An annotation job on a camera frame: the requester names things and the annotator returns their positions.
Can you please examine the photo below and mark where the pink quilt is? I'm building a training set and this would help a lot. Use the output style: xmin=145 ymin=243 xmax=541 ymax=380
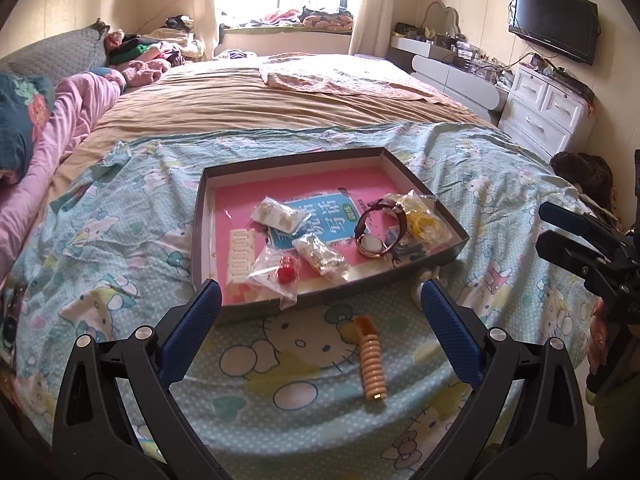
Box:
xmin=1 ymin=70 xmax=124 ymax=275

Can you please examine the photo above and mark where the pink floral blanket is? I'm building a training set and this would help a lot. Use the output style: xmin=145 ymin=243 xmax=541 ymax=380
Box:
xmin=259 ymin=52 xmax=464 ymax=110

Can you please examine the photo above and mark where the white grey dressing table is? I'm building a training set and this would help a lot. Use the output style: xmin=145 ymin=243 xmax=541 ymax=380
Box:
xmin=386 ymin=35 xmax=506 ymax=126

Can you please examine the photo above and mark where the beige right curtain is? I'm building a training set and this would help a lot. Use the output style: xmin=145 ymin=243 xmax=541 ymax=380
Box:
xmin=348 ymin=0 xmax=394 ymax=58

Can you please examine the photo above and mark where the clothes pile on bed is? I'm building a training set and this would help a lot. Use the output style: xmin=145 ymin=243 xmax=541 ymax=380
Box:
xmin=103 ymin=14 xmax=205 ymax=89

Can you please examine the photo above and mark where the yellow ring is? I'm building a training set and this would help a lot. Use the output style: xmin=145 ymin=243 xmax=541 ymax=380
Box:
xmin=384 ymin=188 xmax=454 ymax=248

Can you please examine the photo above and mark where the bagged gold jewelry packet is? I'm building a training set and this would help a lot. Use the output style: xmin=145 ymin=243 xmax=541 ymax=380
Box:
xmin=292 ymin=233 xmax=350 ymax=284

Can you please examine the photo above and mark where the beige curtain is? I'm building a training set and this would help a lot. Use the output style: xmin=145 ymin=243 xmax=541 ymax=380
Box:
xmin=193 ymin=0 xmax=219 ymax=60
xmin=348 ymin=0 xmax=394 ymax=58

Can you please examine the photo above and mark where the brown strap wristwatch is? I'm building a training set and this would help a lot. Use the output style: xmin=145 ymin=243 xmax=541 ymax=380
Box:
xmin=354 ymin=198 xmax=408 ymax=259

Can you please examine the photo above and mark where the red bead earrings packet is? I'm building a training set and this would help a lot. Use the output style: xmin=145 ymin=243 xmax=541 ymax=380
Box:
xmin=245 ymin=245 xmax=300 ymax=310

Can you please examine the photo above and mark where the vanity mirror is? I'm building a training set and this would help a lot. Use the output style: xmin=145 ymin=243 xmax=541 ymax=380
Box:
xmin=421 ymin=0 xmax=460 ymax=39

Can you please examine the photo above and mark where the pink Chinese book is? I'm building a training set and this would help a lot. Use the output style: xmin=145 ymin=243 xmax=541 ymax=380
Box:
xmin=214 ymin=164 xmax=452 ymax=306

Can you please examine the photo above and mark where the grey quilted headboard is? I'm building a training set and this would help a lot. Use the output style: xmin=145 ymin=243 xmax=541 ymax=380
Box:
xmin=1 ymin=20 xmax=111 ymax=84

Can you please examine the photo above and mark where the teal floral pillow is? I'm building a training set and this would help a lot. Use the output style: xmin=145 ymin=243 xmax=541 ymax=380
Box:
xmin=0 ymin=73 xmax=55 ymax=185

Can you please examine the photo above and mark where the white drawer cabinet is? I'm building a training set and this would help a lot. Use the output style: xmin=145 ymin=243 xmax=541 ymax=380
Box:
xmin=498 ymin=63 xmax=596 ymax=162

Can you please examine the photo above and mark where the tan brown bedspread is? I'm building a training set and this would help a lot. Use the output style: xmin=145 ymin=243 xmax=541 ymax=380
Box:
xmin=46 ymin=58 xmax=487 ymax=200

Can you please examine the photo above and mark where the orange spiral hair clip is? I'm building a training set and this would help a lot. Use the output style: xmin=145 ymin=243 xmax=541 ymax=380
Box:
xmin=349 ymin=315 xmax=387 ymax=401

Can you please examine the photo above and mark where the beige left curtain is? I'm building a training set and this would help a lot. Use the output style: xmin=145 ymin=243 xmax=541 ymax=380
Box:
xmin=193 ymin=0 xmax=219 ymax=60

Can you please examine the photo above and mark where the dark cardboard box tray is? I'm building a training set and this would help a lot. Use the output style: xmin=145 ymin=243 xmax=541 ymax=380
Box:
xmin=191 ymin=148 xmax=470 ymax=322

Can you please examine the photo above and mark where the black wall television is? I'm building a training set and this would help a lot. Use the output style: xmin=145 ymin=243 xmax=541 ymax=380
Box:
xmin=508 ymin=0 xmax=600 ymax=65

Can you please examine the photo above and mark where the dark fluffy stool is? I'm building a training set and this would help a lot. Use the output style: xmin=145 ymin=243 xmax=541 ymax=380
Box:
xmin=550 ymin=152 xmax=613 ymax=211

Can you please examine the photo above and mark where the clothes pile on windowsill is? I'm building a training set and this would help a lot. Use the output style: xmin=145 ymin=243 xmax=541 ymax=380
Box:
xmin=220 ymin=6 xmax=355 ymax=34

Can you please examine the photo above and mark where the white earring card packet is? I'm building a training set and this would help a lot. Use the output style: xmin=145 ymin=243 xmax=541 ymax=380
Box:
xmin=250 ymin=196 xmax=311 ymax=235

